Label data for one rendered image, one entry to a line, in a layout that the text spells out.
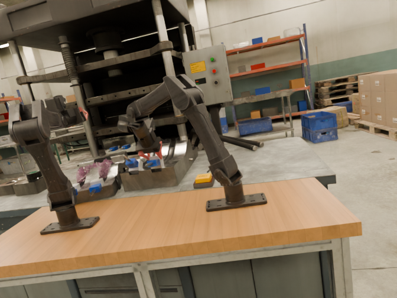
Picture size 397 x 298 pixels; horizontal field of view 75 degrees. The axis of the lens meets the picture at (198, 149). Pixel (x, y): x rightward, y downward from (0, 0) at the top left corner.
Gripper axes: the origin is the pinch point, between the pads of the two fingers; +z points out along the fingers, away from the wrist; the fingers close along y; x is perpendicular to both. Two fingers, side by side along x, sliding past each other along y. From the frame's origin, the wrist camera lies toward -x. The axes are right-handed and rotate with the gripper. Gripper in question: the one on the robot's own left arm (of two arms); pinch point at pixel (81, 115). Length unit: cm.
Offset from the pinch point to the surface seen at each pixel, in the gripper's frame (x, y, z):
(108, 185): 33.4, -7.4, -17.0
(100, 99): -11, 22, 72
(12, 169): 22, 404, 353
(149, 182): 39.0, -24.5, -14.4
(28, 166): 28, 377, 364
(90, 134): 10, 40, 68
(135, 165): 29.4, -22.0, -14.3
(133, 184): 37.6, -16.8, -13.8
